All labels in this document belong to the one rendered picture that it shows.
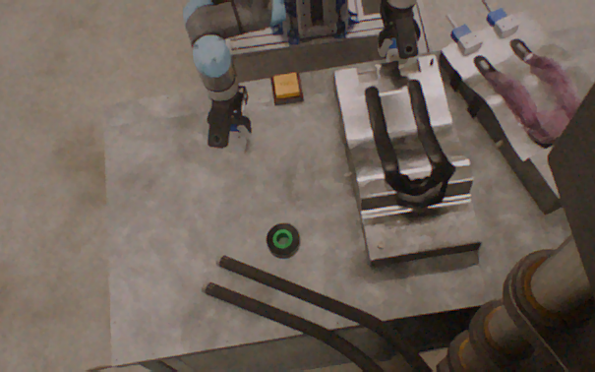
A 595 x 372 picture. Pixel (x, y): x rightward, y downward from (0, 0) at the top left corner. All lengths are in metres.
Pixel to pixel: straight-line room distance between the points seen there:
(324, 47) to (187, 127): 0.95
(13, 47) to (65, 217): 0.86
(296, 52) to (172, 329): 1.33
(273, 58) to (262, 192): 1.00
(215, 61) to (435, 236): 0.64
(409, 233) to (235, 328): 0.46
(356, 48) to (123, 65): 1.01
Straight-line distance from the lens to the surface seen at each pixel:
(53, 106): 2.95
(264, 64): 2.57
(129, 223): 1.71
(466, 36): 1.81
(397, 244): 1.55
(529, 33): 1.88
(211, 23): 1.48
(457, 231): 1.58
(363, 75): 1.74
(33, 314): 2.63
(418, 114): 1.67
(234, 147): 1.69
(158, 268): 1.65
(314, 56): 2.57
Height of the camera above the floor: 2.33
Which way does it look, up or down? 67 degrees down
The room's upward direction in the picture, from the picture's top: 9 degrees counter-clockwise
